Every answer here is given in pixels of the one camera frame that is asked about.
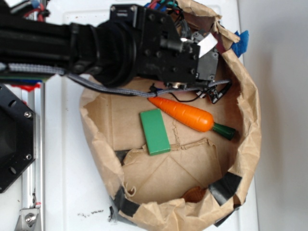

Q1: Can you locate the orange toy carrot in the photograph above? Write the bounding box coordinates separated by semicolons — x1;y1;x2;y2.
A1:
148;97;236;140

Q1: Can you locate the aluminum frame rail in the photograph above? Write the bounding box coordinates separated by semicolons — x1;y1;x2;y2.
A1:
21;81;46;210

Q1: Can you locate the gray braided cable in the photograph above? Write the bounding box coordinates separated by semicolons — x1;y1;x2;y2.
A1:
60;72;233;98

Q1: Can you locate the green wooden block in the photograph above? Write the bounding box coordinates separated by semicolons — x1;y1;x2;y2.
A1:
140;109;171;156

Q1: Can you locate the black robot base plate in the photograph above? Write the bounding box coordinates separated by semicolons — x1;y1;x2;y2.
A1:
0;84;35;193

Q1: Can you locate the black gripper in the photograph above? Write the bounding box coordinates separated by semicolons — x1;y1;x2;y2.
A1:
109;4;218;89

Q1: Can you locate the metal corner bracket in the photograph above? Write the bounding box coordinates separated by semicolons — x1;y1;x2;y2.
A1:
14;208;41;231

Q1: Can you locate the brown paper bag bin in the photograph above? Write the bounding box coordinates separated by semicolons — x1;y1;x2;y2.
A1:
79;0;261;231

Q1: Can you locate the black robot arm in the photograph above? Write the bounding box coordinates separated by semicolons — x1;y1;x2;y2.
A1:
0;0;215;89

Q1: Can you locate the small orange object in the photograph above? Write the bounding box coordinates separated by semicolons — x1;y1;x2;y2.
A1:
182;186;206;203

